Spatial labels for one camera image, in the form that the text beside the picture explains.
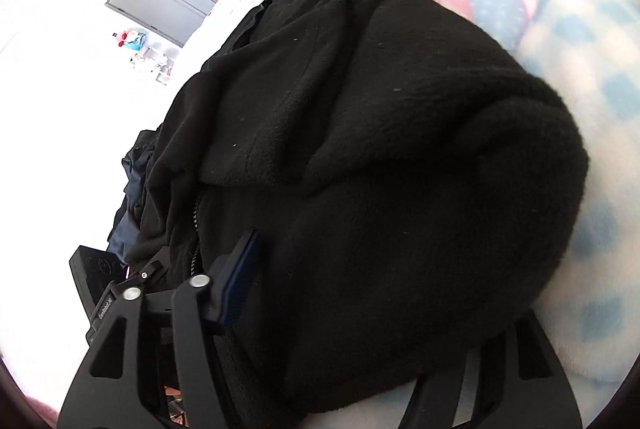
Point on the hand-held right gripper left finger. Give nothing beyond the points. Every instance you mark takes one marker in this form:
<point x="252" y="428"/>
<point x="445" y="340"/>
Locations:
<point x="240" y="279"/>

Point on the black fleece jacket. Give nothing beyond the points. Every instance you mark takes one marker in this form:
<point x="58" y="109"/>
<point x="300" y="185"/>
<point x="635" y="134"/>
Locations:
<point x="375" y="159"/>

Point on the dark navy garment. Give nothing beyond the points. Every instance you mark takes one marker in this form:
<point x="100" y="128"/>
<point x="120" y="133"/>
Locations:
<point x="132" y="209"/>

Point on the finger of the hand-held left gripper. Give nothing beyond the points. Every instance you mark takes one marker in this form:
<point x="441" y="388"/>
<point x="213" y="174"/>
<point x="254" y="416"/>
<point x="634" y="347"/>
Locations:
<point x="150" y="270"/>

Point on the red and blue wall plush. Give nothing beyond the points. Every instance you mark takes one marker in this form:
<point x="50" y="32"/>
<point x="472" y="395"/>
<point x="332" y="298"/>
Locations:
<point x="129" y="40"/>

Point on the blue checked printed blanket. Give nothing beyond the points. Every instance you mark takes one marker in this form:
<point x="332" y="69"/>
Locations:
<point x="575" y="59"/>

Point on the white shelf rack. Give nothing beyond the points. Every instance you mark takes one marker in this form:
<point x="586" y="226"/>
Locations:
<point x="157" y="64"/>

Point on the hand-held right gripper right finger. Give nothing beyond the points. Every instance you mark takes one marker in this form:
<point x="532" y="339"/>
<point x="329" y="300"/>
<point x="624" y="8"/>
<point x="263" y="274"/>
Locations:
<point x="565" y="409"/>

